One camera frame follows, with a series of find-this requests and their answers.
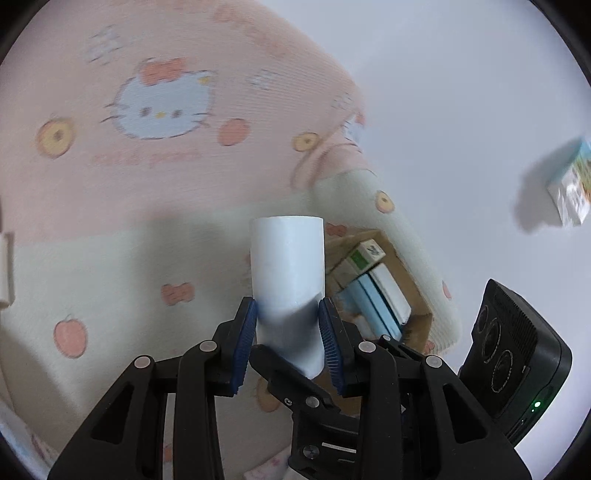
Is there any brown cardboard box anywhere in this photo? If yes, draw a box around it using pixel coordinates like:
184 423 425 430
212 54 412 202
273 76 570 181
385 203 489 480
323 228 435 356

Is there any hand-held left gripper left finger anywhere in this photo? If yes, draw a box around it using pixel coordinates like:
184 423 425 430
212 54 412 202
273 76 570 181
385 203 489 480
48 296 258 480

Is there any light blue pack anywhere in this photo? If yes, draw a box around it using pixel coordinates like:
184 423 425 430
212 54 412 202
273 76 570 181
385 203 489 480
337 279 384 340
358 274 402 340

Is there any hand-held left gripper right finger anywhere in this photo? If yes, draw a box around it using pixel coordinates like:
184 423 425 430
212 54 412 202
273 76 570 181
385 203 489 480
318 296 532 480

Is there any white paper roll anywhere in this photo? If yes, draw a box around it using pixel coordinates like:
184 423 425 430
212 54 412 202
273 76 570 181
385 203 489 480
249 215 326 379
0 231 14 308

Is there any colourful snack packet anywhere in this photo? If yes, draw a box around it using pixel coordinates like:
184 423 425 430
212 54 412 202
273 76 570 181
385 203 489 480
547 138 591 227

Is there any pink cream printed blanket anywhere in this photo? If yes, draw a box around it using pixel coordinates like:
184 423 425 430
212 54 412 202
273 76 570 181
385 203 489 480
0 0 462 480

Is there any white pack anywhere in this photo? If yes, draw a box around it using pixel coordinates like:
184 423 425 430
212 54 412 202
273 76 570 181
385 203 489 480
369 265 411 324

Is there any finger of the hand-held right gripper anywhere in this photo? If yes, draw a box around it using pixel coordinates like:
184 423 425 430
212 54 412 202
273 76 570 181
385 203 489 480
249 344 370 480
379 335 428 365

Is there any green white carton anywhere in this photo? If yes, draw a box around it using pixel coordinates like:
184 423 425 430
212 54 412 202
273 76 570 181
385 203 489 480
348 240 386 273

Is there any beige carton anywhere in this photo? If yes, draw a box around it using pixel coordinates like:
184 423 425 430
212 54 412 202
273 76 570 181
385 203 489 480
328 258 365 291

